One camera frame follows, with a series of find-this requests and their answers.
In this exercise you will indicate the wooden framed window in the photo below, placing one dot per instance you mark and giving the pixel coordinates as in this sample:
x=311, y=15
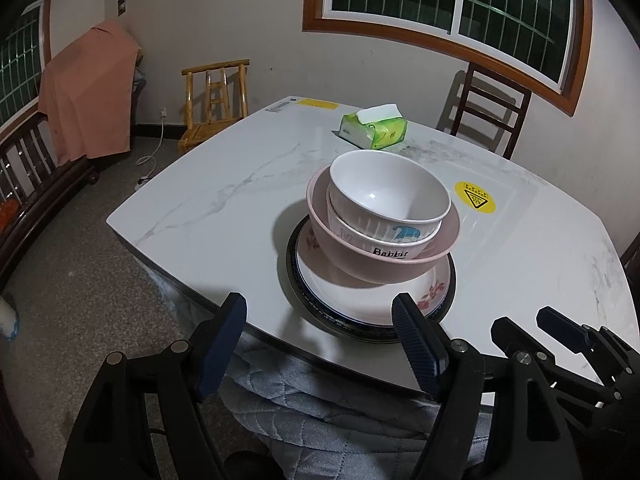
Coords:
x=542, y=45

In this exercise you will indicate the yellow warning sticker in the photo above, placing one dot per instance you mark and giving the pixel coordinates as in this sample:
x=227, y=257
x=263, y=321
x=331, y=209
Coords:
x=475, y=197

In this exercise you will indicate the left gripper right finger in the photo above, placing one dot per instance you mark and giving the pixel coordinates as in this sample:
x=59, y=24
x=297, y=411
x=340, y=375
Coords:
x=423, y=348

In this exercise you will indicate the light bamboo chair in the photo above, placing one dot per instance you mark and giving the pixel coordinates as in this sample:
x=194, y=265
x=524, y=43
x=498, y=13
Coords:
x=224, y=101

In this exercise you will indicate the dark wooden bench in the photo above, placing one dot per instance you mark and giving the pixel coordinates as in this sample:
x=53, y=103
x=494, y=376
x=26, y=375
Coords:
x=34, y=188

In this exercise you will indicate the white Rabbit bowl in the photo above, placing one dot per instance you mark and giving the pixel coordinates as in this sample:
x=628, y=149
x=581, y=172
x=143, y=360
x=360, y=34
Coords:
x=393, y=249

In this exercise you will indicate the yellow rectangular label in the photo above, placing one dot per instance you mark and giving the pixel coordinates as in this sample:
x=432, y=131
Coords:
x=325, y=105

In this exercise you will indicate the left side window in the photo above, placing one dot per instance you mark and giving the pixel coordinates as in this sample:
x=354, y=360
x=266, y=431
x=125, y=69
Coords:
x=24, y=55

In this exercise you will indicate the pink bowl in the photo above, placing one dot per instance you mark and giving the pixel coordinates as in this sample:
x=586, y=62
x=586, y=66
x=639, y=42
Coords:
x=364, y=265

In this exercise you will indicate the white plate red flowers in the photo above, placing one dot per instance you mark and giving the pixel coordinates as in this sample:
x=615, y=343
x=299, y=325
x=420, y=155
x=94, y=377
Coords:
x=370, y=294

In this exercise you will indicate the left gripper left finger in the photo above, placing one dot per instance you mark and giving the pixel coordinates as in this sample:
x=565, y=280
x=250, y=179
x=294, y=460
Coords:
x=218, y=338

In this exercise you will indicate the white ribbed bowl blue print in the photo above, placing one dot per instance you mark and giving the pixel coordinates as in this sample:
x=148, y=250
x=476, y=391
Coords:
x=387, y=196

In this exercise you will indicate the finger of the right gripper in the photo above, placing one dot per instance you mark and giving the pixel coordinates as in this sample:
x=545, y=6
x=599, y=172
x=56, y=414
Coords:
x=511, y=339
x=564, y=330

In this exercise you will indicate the blue floral plate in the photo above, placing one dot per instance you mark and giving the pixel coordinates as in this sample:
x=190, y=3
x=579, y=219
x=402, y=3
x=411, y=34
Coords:
x=320, y=304

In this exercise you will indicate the grey quilted table skirt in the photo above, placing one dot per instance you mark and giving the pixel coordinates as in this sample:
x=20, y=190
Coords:
x=318, y=426

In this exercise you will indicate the green tissue pack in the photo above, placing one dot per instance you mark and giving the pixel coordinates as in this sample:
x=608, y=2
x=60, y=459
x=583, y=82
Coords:
x=374, y=128

